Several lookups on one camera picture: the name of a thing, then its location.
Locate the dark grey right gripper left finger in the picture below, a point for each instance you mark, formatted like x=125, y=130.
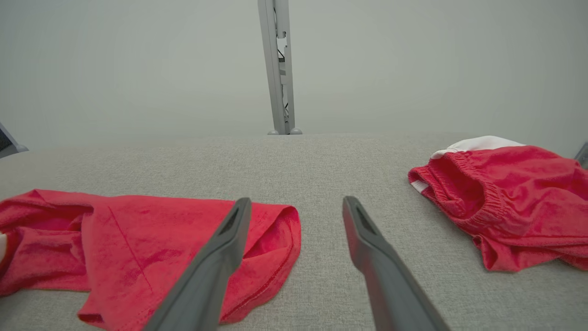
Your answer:
x=206, y=276

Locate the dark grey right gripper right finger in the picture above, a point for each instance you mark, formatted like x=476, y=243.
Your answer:
x=390, y=285

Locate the red shirt with striped white trim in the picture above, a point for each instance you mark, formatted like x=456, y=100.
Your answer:
x=128, y=239

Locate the red shorts with white stripe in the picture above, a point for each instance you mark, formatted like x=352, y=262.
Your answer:
x=528, y=197

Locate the grey metal post with brackets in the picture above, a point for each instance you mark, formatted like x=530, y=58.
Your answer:
x=583, y=156

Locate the grey metal frame post with foot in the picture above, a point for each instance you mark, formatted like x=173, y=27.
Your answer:
x=7, y=142

